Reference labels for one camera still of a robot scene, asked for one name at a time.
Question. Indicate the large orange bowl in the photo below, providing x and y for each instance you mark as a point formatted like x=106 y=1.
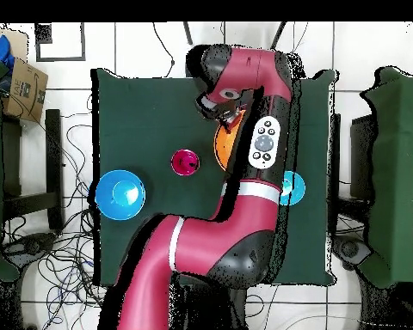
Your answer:
x=225 y=147

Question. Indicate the red cup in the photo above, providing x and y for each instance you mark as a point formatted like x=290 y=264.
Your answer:
x=184 y=162

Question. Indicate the small light blue ribbed bowl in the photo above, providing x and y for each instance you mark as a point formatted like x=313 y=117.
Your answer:
x=296 y=189

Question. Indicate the large blue bowl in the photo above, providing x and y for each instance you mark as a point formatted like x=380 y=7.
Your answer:
x=106 y=202

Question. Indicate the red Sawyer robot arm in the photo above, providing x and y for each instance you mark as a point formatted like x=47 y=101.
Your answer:
x=227 y=240

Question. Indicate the dark green table cloth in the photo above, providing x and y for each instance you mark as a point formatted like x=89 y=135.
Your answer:
x=141 y=103

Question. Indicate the black tripod stand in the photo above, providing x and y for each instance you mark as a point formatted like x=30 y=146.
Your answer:
x=278 y=34

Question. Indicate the printed cardboard box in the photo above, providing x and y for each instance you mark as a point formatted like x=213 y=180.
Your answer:
x=24 y=92

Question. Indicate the plain cardboard box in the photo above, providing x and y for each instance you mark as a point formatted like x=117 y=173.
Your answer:
x=19 y=44

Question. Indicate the blue bag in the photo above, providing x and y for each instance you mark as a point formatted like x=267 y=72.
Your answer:
x=0 y=48

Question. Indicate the black pedestal foot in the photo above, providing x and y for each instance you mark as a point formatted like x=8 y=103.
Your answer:
x=351 y=249
x=27 y=245

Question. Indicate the black bench frame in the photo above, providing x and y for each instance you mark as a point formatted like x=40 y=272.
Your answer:
x=53 y=154

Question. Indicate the black square floor frame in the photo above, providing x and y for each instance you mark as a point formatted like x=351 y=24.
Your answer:
x=60 y=59

